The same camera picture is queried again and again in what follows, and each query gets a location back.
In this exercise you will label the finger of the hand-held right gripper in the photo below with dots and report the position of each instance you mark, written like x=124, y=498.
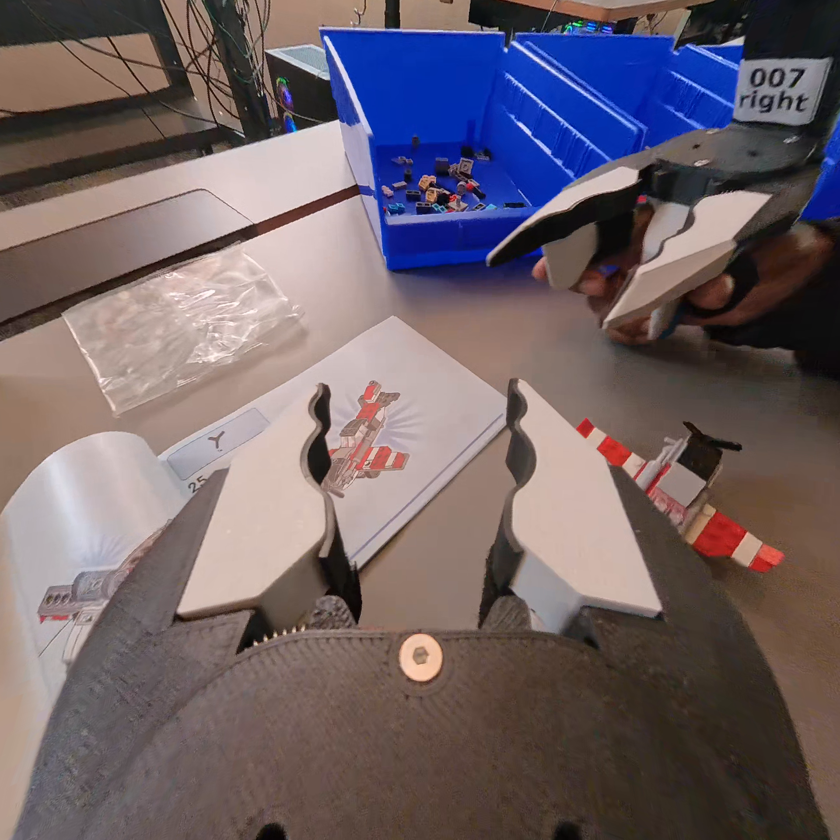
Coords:
x=695, y=256
x=571, y=216

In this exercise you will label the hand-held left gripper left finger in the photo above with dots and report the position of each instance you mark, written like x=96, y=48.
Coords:
x=262, y=525

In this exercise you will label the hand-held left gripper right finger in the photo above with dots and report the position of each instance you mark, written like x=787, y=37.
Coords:
x=577, y=525

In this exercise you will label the toy brick airplane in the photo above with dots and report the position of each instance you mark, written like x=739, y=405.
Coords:
x=682, y=485

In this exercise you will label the person's right forearm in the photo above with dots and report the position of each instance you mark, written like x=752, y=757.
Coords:
x=820, y=348

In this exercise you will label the grey desk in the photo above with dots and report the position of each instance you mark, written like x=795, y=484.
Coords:
x=459, y=308

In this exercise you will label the person's right hand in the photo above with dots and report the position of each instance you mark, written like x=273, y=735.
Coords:
x=781, y=256

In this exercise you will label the blue plastic bin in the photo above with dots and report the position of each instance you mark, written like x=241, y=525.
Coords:
x=426, y=85
x=564, y=124
x=695, y=85

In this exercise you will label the pile of small loose bricks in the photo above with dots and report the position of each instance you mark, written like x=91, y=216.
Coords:
x=453, y=190

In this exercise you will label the open instruction booklet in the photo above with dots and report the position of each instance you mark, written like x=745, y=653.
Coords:
x=420, y=367

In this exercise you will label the clear plastic bag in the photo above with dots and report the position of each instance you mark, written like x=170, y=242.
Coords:
x=184, y=315

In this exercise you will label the computer tower with coloured lights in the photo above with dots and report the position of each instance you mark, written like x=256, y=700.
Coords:
x=308, y=92

